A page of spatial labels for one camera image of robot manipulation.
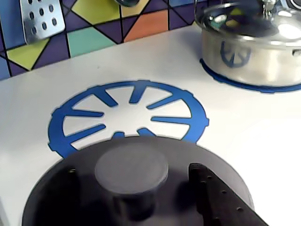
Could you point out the steel pot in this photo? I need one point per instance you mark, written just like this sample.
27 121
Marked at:
258 68

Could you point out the gray round lid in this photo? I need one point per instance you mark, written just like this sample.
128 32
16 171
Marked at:
131 169

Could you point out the glass steel pot lid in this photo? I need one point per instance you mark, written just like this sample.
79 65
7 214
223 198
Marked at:
247 28

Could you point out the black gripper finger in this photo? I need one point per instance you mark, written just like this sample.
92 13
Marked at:
218 202

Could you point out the steel slotted spatula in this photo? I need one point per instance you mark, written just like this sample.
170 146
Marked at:
37 21

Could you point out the blue burner print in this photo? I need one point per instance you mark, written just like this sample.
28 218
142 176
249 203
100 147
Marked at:
195 113
235 84

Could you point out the steel ladle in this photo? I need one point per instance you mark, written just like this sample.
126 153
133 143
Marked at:
129 2

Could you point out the blue toy kitchen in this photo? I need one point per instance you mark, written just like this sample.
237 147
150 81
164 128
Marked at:
141 58

